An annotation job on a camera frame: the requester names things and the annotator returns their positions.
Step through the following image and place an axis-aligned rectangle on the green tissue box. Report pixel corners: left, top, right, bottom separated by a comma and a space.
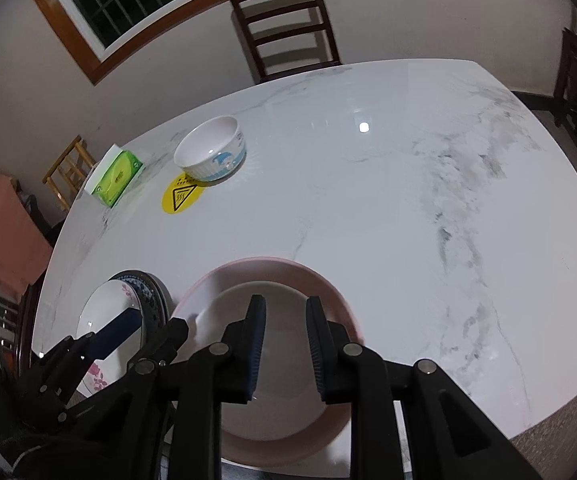
84, 143, 145, 209

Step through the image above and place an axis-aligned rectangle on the yellow round warning sticker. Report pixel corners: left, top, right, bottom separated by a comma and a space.
161, 172, 210, 215

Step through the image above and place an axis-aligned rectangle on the dark cloth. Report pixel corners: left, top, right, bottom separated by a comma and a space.
16, 180, 67, 247

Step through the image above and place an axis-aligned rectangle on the white pink flower plate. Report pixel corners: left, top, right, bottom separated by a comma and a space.
75, 279, 146, 403

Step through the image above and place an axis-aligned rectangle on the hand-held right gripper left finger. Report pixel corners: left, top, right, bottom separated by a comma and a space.
76, 294, 268, 480

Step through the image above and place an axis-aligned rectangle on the light wooden stool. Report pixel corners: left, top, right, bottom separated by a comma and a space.
42, 135, 98, 212

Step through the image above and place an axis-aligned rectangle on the pink bowl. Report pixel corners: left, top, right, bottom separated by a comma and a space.
168, 257, 369, 467

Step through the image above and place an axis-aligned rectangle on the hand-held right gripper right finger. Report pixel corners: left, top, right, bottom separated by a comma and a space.
305, 296, 544, 480

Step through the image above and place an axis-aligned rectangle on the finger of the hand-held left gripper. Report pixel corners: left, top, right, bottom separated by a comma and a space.
28, 307, 142, 392
43, 317, 190, 426

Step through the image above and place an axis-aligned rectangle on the person's left forearm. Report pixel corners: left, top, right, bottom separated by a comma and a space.
0, 425, 84, 480

